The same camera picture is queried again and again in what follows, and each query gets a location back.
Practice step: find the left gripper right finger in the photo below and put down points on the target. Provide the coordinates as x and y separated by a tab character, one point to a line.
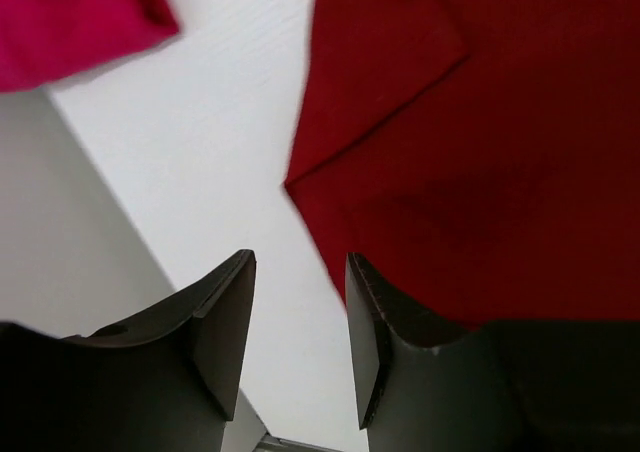
425	383

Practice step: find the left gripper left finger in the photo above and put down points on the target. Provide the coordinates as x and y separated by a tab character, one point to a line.
164	379

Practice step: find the dark red t shirt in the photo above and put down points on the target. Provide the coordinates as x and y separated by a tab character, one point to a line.
483	155

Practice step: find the aluminium frame rail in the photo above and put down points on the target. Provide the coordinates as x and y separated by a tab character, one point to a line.
269	443

